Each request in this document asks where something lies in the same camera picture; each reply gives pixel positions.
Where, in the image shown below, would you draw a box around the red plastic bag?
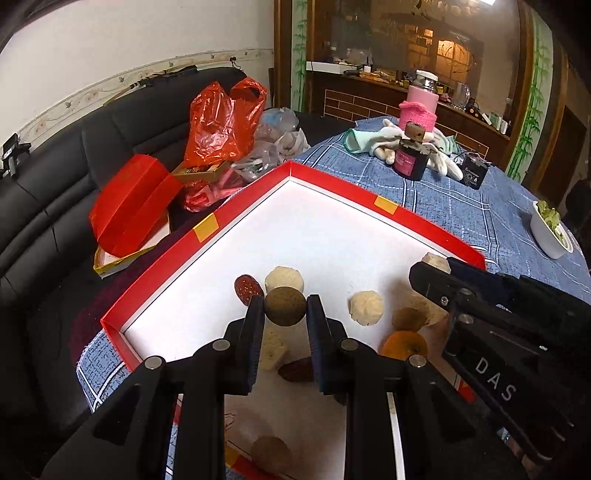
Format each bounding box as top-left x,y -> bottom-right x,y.
184,78 -> 269,213

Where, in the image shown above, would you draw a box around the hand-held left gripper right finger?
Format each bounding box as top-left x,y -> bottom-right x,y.
306,294 -> 527,480

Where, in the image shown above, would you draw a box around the wooden counter cabinet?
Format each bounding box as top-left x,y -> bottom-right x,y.
305,60 -> 513,158

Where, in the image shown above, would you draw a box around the brown longan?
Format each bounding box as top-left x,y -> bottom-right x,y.
392,307 -> 428,332
264,287 -> 308,328
250,436 -> 293,474

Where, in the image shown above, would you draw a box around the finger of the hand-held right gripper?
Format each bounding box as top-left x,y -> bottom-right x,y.
409,261 -> 551,352
446,257 -> 523,302

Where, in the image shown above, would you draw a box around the wood framed glass partition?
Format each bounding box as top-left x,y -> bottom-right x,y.
274,0 -> 536,121

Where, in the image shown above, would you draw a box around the dark jar with cork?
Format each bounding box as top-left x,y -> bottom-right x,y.
392,124 -> 432,182

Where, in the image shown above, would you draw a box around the gold brown flat box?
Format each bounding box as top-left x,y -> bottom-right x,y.
172,159 -> 232,185

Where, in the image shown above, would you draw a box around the black wall clip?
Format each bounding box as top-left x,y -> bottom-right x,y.
0,134 -> 31,178

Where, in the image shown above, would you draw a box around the red jujube date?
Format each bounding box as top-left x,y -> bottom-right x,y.
235,275 -> 265,305
278,356 -> 315,382

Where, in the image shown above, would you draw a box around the folded red box lid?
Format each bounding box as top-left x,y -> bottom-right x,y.
89,154 -> 184,258

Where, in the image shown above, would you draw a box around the red shallow gift box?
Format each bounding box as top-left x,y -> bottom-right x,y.
100,160 -> 486,480

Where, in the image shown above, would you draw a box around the pale green glove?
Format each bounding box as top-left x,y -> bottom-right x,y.
344,128 -> 386,155

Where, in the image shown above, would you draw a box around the white bowl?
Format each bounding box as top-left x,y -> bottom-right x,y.
529,200 -> 574,260

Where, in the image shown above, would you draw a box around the green leafy vegetable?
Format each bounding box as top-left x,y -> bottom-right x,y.
536,200 -> 570,241

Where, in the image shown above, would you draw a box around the clear plastic bags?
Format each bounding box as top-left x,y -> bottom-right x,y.
231,107 -> 311,183

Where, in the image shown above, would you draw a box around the black leather sofa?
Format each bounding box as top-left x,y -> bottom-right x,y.
0,67 -> 278,439

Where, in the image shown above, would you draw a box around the blue plaid tablecloth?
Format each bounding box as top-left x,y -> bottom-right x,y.
76,115 -> 591,480

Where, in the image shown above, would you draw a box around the bamboo print panel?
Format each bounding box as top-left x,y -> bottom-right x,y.
291,0 -> 309,112
505,14 -> 555,183

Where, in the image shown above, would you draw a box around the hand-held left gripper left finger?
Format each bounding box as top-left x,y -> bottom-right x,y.
41,295 -> 266,480

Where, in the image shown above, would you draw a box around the pink sleeved bottle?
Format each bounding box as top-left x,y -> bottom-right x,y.
398,69 -> 439,139

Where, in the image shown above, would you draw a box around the yellow edged box base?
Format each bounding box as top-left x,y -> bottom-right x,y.
92,210 -> 172,279

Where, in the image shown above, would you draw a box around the orange mandarin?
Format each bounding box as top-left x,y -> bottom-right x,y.
379,330 -> 428,361

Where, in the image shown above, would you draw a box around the small black box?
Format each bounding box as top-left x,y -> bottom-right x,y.
462,154 -> 491,190

